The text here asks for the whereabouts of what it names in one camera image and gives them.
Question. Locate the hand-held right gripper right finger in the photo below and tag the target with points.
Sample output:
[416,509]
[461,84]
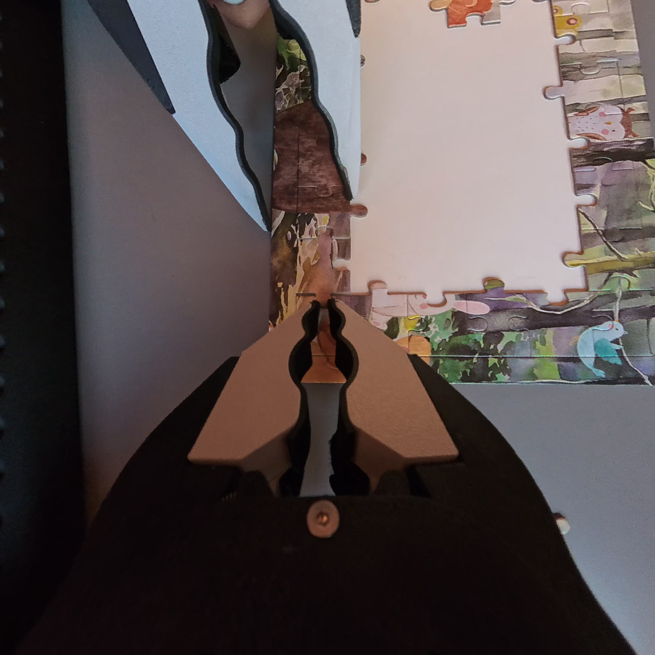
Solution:
[394,409]

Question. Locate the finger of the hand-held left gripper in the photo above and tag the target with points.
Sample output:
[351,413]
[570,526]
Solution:
[337,76]
[189,76]

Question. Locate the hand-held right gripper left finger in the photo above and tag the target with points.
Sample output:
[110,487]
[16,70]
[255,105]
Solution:
[250,409]

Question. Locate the jigsaw puzzle board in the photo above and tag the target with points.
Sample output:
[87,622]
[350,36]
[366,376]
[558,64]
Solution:
[460,179]

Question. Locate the puzzle pieces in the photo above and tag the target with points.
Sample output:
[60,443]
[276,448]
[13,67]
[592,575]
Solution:
[563,524]

